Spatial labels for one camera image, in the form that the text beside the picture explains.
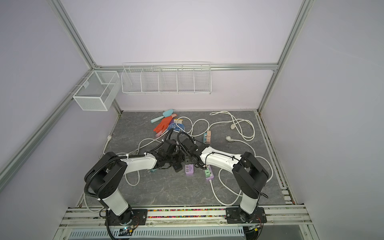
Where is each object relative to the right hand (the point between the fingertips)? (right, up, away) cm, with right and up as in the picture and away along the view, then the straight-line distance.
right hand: (190, 159), depth 89 cm
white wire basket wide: (-18, +54, +16) cm, 59 cm away
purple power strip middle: (-1, -6, -2) cm, 6 cm away
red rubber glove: (-21, +20, +20) cm, 35 cm away
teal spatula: (-22, +29, +31) cm, 48 cm away
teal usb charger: (-23, -7, 0) cm, 24 cm away
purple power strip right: (+12, -9, -4) cm, 16 cm away
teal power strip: (+9, +11, +12) cm, 19 cm away
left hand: (-2, -1, +2) cm, 3 cm away
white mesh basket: (-64, +44, +11) cm, 78 cm away
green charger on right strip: (+10, -6, -8) cm, 14 cm away
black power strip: (-8, -5, 0) cm, 9 cm away
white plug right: (+26, +11, +13) cm, 31 cm away
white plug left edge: (-60, +11, +19) cm, 64 cm away
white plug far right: (+30, +19, +20) cm, 41 cm away
